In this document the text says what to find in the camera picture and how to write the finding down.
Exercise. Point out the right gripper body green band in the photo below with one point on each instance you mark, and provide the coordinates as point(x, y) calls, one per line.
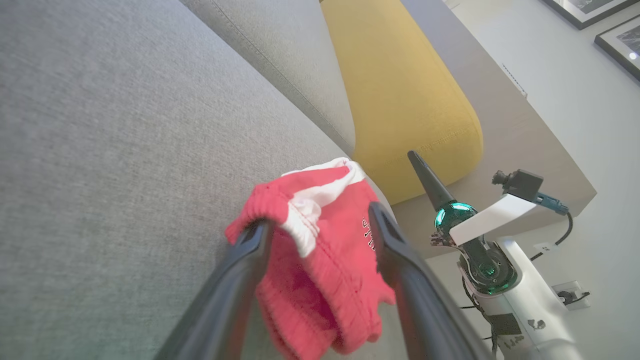
point(490, 270)

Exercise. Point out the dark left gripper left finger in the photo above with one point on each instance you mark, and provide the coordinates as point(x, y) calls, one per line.
point(225, 300)

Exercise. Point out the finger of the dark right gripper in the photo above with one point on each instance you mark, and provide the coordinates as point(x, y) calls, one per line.
point(432, 185)

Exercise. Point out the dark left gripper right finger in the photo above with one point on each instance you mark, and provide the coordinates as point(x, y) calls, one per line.
point(425, 310)

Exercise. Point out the red white sports jersey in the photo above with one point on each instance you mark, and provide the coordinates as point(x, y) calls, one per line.
point(330, 260)

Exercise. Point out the yellow sofa cushion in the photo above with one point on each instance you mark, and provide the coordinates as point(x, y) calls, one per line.
point(400, 100)

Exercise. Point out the taupe sofa back panel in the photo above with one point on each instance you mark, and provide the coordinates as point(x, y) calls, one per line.
point(525, 150)

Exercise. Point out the large grey sofa seat cushion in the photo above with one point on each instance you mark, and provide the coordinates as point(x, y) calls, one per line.
point(125, 150)

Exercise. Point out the small grey sofa seat cushion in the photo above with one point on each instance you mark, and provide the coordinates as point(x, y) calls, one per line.
point(280, 45)

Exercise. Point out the black framed picture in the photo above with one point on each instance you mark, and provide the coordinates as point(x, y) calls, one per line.
point(585, 7)
point(625, 42)

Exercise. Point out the white wall socket with plug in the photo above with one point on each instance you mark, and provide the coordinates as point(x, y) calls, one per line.
point(567, 295)

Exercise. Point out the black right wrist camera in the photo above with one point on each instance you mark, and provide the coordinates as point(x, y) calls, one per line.
point(522, 182)

